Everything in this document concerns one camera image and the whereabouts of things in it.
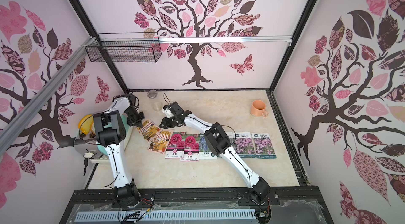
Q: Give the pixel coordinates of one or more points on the black wire basket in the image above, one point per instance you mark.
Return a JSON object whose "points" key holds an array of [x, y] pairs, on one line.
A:
{"points": [[125, 47]]}

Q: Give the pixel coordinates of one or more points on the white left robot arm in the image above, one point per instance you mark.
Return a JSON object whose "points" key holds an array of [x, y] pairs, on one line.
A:
{"points": [[110, 133]]}

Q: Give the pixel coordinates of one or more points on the white slotted cable duct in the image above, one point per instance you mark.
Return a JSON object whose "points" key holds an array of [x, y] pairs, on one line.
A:
{"points": [[161, 216]]}

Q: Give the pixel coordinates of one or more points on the orange ceramic mug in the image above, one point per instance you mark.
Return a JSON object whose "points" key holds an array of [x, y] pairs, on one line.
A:
{"points": [[258, 109]]}

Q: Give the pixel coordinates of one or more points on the aluminium rail on wall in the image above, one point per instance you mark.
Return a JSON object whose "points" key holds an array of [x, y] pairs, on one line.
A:
{"points": [[17, 125]]}

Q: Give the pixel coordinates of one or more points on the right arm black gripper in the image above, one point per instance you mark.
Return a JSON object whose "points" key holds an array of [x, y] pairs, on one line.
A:
{"points": [[169, 119]]}

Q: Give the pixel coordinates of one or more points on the pink cosmos seed packet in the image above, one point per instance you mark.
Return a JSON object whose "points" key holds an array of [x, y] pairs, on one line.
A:
{"points": [[244, 145]]}

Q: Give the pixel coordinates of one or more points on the clear glass jar with grains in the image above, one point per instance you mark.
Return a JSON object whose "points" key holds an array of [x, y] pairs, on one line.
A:
{"points": [[154, 100]]}

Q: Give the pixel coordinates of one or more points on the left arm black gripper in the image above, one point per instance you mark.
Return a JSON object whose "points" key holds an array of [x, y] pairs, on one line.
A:
{"points": [[137, 122]]}

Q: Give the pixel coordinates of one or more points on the lavender seed packet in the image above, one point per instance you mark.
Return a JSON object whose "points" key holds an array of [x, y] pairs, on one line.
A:
{"points": [[204, 151], [232, 137]]}

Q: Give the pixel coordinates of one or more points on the pink rose packet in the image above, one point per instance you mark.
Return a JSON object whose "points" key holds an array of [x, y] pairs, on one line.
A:
{"points": [[191, 148], [176, 146]]}

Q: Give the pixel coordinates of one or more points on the orange illustrated packet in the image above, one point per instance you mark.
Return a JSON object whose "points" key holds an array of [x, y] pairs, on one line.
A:
{"points": [[160, 142], [149, 130]]}

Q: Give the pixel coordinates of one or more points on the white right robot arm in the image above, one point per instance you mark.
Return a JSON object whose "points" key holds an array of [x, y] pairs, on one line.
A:
{"points": [[219, 144]]}

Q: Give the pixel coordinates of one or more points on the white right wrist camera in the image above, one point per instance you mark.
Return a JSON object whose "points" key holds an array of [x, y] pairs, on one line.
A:
{"points": [[166, 110]]}

